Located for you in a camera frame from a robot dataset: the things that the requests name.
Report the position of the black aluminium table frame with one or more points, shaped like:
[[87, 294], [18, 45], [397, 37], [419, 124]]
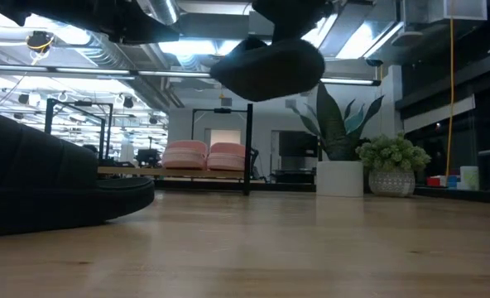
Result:
[[278, 187]]

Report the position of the black slide sandal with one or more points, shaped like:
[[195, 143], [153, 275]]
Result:
[[42, 186], [270, 74]]

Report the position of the bushy green plant patterned pot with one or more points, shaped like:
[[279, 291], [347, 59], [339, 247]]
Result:
[[392, 182]]

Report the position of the grey ceiling unit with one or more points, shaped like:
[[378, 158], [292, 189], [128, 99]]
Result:
[[443, 10]]

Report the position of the long ceiling light bar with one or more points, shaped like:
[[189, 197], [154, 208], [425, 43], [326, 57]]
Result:
[[104, 71]]

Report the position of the white green cylinder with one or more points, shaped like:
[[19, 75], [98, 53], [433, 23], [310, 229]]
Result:
[[470, 177]]

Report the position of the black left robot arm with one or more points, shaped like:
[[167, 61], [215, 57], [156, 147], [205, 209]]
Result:
[[42, 12]]

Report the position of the black wall screen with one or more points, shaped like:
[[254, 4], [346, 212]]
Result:
[[298, 144]]

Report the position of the snake plant white pot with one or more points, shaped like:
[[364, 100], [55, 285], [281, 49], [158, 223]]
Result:
[[339, 178]]

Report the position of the small dark monitor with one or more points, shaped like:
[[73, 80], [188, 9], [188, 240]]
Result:
[[149, 157]]

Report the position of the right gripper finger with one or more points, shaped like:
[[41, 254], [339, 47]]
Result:
[[290, 36]]

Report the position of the blue box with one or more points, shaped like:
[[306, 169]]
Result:
[[452, 181]]

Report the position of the pink slide sandal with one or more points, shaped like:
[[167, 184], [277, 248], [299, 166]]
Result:
[[185, 155], [227, 157]]

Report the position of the ceiling security camera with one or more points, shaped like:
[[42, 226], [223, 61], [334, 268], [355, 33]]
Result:
[[375, 63]]

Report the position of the wooden shelf black frame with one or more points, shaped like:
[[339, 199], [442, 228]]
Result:
[[137, 171]]

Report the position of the black background rig frame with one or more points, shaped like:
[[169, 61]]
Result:
[[193, 124], [48, 124]]

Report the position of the red box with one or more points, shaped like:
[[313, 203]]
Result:
[[433, 181]]

